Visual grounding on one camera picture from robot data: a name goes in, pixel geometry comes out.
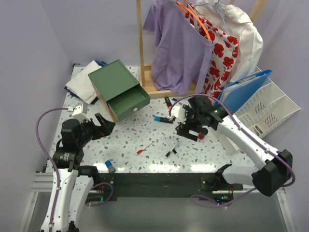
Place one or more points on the orange highlighter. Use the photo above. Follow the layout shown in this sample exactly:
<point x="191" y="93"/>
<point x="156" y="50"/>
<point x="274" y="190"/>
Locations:
<point x="168" y="102"/>

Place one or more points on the three-drawer desk organizer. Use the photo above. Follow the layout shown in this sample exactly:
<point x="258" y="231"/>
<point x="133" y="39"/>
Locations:
<point x="118" y="90"/>

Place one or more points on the black cap marker lower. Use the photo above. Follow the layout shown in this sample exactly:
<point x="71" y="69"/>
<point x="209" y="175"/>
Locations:
<point x="170" y="151"/>

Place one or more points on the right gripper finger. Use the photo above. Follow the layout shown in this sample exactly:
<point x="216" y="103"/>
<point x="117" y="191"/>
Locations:
<point x="183" y="130"/>
<point x="194" y="137"/>

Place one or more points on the purple t-shirt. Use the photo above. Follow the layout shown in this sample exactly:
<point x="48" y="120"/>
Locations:
<point x="182" y="54"/>

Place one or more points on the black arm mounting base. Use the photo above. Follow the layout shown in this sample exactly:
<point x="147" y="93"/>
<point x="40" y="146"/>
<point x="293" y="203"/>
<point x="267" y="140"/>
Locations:
<point x="168" y="185"/>

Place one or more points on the black cap marker upper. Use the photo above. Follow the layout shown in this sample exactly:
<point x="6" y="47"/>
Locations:
<point x="170" y="144"/>

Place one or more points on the blue highlighter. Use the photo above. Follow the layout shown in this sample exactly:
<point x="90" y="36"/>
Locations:
<point x="163" y="119"/>

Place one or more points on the black cap marker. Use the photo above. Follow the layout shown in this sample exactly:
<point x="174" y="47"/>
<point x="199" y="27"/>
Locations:
<point x="170" y="144"/>
<point x="170" y="151"/>

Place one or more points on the red floral dress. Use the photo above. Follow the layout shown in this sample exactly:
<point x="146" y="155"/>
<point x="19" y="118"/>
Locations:
<point x="223" y="57"/>

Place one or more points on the light blue clothes hanger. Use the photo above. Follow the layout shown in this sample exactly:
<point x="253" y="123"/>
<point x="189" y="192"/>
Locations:
<point x="216" y="6"/>

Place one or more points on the cream white shirt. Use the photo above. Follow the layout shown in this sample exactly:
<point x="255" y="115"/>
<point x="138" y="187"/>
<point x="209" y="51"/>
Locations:
<point x="239" y="25"/>

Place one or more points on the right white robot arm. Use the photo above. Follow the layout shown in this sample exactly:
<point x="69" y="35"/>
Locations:
<point x="272" y="168"/>

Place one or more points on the blue grey stamp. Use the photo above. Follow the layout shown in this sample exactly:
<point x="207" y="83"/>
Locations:
<point x="110" y="167"/>

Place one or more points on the red black stamp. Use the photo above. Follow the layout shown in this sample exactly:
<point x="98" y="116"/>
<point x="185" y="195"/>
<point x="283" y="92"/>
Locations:
<point x="202" y="135"/>

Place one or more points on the red cap marker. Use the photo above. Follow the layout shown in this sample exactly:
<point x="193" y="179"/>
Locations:
<point x="143" y="149"/>

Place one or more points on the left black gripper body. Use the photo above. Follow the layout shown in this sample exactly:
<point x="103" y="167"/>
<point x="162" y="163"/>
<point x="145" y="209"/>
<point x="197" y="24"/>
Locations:
<point x="95" y="127"/>

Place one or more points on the orange clothes hanger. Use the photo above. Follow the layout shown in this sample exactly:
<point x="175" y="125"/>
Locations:
<point x="183" y="8"/>

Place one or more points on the folded white cloth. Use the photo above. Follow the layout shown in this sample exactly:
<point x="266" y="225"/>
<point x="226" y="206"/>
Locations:
<point x="83" y="83"/>

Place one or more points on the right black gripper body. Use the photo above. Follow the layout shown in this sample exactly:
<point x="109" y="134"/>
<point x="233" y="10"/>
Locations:
<point x="193" y="118"/>

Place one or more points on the white file rack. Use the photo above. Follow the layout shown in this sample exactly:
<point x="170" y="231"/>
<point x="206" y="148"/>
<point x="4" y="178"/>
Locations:
<point x="266" y="109"/>

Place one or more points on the blue document folder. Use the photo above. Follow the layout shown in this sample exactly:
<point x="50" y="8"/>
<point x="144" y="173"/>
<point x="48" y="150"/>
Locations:
<point x="237" y="93"/>

